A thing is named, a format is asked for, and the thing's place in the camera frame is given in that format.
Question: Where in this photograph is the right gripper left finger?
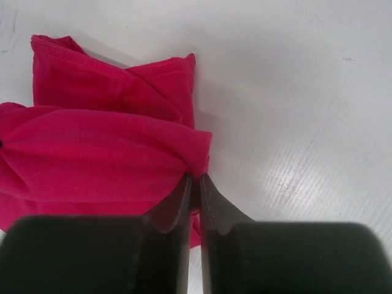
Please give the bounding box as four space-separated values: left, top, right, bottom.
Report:
1 175 192 293

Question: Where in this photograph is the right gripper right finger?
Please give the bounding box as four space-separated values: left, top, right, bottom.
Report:
200 175 391 293

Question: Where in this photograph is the pink red t shirt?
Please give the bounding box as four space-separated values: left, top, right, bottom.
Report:
1 35 213 231

